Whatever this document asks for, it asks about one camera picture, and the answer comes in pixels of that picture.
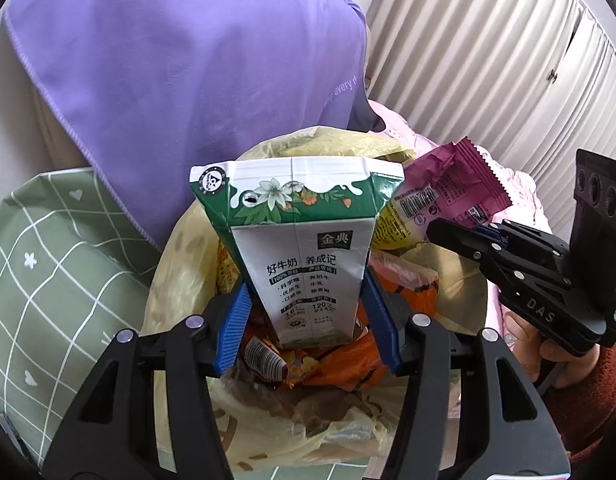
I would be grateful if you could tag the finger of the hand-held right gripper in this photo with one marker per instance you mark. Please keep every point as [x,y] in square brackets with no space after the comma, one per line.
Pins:
[488,232]
[463,240]

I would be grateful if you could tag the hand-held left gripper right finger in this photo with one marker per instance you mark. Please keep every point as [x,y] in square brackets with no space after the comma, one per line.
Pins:
[380,320]

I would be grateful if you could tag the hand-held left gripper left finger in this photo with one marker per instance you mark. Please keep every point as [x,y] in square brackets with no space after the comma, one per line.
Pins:
[235,320]

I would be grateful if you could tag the yellow orange snack wrapper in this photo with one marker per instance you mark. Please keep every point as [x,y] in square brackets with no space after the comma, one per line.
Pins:
[268,360]

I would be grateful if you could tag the pink printed wrapper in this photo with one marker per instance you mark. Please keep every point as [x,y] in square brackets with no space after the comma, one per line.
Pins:
[403,272]

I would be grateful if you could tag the magenta yellow snack wrapper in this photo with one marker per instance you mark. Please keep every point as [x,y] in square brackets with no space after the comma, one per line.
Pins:
[438,180]

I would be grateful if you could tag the yellow trash bag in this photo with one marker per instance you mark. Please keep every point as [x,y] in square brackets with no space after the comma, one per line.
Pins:
[188,260]

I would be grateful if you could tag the green white milk carton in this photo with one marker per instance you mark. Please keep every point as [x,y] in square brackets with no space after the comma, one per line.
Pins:
[308,270]

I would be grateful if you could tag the person's right forearm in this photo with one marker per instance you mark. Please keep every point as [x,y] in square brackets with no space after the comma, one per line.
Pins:
[588,410]

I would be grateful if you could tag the person's right hand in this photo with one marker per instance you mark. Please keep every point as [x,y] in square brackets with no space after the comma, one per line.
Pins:
[525,355]

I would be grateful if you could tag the white pleated curtain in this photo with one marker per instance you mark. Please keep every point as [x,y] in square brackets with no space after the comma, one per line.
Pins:
[488,60]

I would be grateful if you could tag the green grid tablecloth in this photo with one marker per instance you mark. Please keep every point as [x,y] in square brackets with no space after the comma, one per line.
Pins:
[63,285]

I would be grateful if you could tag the purple cloth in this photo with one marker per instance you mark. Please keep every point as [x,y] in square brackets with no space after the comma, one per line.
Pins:
[188,85]

